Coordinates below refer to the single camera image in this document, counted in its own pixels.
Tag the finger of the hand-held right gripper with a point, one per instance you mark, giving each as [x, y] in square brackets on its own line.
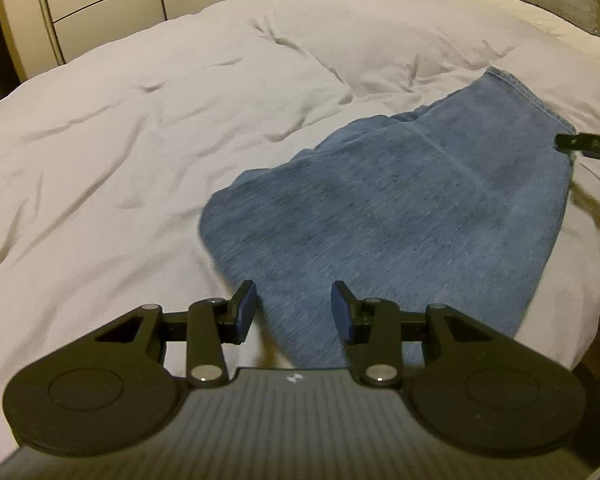
[572, 143]

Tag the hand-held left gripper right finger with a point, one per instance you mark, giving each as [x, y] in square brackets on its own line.
[341, 310]

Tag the cream wardrobe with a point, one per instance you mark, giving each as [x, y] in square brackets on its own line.
[105, 5]

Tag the white duvet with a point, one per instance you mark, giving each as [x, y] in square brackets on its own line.
[130, 135]

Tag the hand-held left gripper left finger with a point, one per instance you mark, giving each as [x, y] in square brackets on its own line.
[247, 310]

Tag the blue denim jeans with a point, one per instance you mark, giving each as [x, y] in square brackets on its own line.
[405, 200]

